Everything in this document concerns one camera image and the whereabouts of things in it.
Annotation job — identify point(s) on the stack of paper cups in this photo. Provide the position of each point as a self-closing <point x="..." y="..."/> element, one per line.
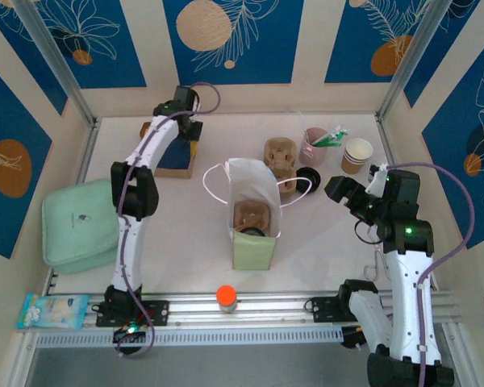
<point x="357" y="155"/>

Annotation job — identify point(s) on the brown pulp cup carrier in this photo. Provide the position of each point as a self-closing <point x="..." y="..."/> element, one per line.
<point x="252" y="213"/>

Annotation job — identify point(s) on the white green paper carrier bag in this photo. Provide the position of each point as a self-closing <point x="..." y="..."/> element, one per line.
<point x="252" y="252"/>

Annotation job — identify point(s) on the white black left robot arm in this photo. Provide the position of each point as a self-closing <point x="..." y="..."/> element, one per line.
<point x="135" y="189"/>

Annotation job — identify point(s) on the pink holder cup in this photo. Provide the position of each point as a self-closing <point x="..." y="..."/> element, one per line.
<point x="314" y="155"/>

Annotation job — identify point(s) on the metal tongs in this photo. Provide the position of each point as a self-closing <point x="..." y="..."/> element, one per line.
<point x="377" y="258"/>

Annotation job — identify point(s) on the cardboard napkin tray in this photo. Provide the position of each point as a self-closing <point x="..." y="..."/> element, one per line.
<point x="173" y="173"/>

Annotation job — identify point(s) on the black controller board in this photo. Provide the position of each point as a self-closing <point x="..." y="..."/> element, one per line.
<point x="351" y="338"/>
<point x="129" y="338"/>

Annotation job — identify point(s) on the orange capped bottle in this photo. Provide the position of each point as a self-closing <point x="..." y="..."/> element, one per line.
<point x="226" y="296"/>

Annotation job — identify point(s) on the mint green zipped case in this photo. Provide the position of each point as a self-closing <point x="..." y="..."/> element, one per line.
<point x="80" y="225"/>

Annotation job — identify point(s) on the blue wet wipes packet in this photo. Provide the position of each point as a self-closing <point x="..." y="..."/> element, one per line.
<point x="52" y="310"/>

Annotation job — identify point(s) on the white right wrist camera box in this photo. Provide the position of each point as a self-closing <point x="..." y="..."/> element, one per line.
<point x="375" y="183"/>

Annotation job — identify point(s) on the aluminium side rail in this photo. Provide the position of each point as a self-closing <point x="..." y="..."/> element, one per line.
<point x="86" y="153"/>
<point x="387" y="137"/>

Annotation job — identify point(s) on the aluminium frame post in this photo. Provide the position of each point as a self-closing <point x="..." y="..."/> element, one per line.
<point x="412" y="60"/>
<point x="57" y="60"/>

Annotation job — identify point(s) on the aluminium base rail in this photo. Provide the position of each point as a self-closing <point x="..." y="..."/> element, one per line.
<point x="266" y="310"/>

